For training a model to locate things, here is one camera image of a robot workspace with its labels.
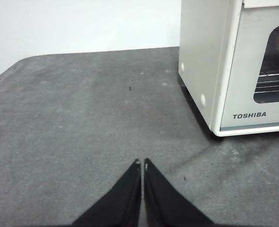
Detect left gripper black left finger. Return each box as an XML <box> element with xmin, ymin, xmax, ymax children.
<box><xmin>72</xmin><ymin>158</ymin><xmax>142</xmax><ymax>227</ymax></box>

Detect cream Toshiba toaster oven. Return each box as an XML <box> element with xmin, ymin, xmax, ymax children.
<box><xmin>178</xmin><ymin>0</ymin><xmax>279</xmax><ymax>138</ymax></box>

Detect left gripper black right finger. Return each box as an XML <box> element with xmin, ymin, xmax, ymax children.
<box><xmin>143</xmin><ymin>157</ymin><xmax>213</xmax><ymax>227</ymax></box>

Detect metal wire oven rack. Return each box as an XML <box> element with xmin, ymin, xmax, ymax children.
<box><xmin>255</xmin><ymin>56</ymin><xmax>279</xmax><ymax>93</ymax></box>

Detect glass-window oven door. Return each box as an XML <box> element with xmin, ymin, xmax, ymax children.
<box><xmin>219</xmin><ymin>0</ymin><xmax>279</xmax><ymax>132</ymax></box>

